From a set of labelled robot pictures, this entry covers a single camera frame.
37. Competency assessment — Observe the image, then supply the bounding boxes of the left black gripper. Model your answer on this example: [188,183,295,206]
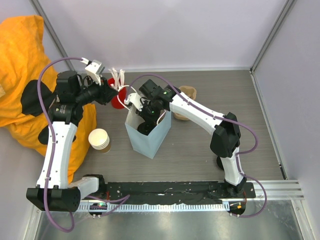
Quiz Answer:
[74,74,119,106]

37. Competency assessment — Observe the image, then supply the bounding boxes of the single black cup lid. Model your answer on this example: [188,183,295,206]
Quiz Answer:
[137,122,156,136]

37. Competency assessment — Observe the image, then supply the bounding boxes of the light blue paper bag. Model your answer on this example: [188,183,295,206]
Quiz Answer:
[117,84,173,160]

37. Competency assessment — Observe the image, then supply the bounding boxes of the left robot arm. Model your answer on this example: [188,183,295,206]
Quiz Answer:
[26,70,118,212]

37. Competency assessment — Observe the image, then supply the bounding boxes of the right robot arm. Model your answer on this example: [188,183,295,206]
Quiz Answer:
[136,79,246,198]

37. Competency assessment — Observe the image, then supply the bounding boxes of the red cup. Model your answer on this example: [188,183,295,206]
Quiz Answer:
[111,87,127,109]

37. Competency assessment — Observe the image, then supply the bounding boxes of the paper cup stack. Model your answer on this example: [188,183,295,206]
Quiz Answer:
[88,128,111,153]

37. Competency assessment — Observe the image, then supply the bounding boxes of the brown cup carrier stack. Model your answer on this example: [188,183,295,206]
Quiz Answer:
[173,85,198,122]

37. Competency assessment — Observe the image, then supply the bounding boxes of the black lid stack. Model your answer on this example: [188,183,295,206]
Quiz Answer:
[216,156,224,170]

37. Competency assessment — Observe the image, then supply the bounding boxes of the orange cartoon cloth bag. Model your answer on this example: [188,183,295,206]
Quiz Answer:
[0,15,97,184]

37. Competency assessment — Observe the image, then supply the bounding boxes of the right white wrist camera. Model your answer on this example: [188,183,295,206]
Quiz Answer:
[124,92,143,112]

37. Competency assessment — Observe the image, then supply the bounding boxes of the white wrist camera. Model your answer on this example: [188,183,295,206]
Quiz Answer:
[80,57,105,86]
[124,92,143,112]

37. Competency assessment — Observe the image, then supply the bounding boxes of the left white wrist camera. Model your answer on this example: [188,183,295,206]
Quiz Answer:
[80,57,105,86]

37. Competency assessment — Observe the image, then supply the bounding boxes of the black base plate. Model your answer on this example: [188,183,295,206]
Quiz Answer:
[101,181,256,205]

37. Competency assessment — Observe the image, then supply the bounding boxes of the white slotted cable duct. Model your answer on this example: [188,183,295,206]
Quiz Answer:
[76,200,230,213]

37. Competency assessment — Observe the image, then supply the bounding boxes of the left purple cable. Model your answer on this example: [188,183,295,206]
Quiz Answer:
[36,56,131,233]

